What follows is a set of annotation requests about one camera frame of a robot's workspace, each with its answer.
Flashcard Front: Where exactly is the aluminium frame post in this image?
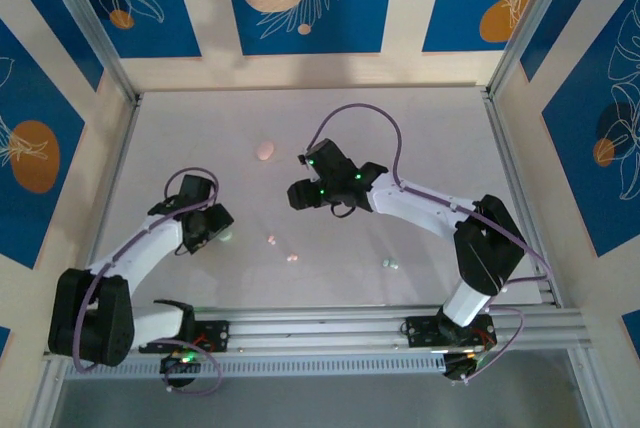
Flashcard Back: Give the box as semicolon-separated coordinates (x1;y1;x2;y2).
487;0;572;99
35;0;141;102

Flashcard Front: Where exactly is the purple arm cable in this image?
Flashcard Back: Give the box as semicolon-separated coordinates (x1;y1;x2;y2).
72;166;224;398
307;103;554;387

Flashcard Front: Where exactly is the small blue wall panel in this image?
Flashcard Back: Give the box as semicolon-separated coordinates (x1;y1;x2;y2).
621;308;640;345

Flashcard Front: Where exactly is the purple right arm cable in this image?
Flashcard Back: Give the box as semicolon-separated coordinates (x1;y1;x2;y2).
307;103;554;387

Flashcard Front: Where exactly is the wide aluminium extrusion beam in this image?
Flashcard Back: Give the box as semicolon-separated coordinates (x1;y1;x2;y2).
134;305;585;350

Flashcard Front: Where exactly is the black controller board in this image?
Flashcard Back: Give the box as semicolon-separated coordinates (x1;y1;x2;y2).
442;351;489;382
159;351;201;389

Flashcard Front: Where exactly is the aluminium frame bar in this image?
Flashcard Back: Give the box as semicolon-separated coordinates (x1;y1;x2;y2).
567;347;604;428
27;357;69;428

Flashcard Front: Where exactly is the grey slotted cable duct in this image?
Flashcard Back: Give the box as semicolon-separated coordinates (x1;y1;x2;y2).
64;353;447;380

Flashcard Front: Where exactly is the blue panel dark circle flower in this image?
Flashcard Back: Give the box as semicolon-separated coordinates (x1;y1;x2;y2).
541;0;640;258

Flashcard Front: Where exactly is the aluminium frame rail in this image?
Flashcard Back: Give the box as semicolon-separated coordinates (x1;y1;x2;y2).
82;90;144;272
482;87;561;307

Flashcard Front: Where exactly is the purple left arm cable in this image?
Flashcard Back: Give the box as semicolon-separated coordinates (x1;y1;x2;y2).
72;166;224;398

